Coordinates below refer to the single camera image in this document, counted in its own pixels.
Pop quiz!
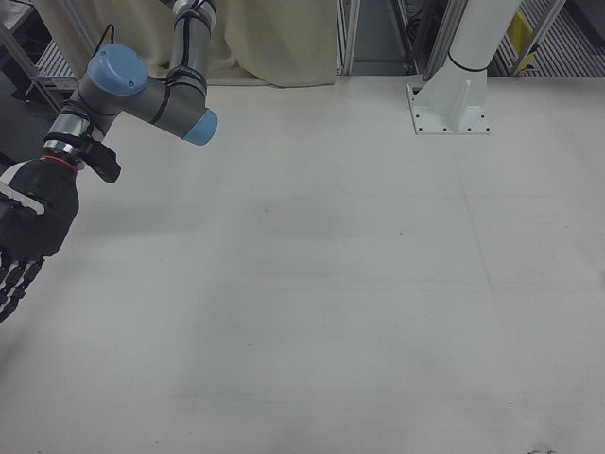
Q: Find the black dexterous robot hand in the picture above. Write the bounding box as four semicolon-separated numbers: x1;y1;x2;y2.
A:
0;158;81;324

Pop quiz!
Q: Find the grey metal shelf rack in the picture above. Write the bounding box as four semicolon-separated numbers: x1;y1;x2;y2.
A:
0;0;98;114

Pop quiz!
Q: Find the beige curtain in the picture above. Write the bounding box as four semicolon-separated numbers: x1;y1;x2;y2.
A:
139;0;337;89

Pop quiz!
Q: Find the yellow tag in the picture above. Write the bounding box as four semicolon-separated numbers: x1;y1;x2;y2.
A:
506;11;535;48

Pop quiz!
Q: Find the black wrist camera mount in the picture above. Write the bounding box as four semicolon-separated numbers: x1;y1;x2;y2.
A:
75;134;122;184

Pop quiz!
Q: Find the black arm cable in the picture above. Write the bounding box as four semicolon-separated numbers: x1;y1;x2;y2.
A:
92;24;117;57

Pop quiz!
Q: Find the aluminium frame structure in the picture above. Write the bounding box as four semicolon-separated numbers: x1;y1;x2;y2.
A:
335;0;605;78

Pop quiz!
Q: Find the white mounting post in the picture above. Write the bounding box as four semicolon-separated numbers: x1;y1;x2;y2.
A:
406;0;523;137

